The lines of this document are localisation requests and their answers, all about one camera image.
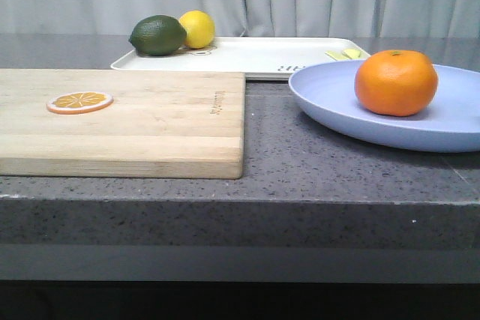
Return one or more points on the green lime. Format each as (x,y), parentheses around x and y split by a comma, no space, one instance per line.
(157,35)

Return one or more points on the orange slice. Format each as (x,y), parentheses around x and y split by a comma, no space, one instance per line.
(80,102)

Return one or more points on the orange mandarin fruit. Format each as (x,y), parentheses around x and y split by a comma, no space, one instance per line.
(396,82)

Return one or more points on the light blue plate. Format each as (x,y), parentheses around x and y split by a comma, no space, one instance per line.
(449,124)

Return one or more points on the yellow plastic knife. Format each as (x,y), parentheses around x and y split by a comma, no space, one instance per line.
(337,56)

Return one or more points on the white rectangular tray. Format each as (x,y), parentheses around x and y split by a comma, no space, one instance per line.
(258,58)

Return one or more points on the wooden cutting board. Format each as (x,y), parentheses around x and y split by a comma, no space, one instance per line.
(161,124)

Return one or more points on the yellow lemon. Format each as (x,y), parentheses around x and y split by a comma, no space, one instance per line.
(200,29)

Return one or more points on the yellow plastic fork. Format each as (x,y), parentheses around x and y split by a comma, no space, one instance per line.
(352,53)

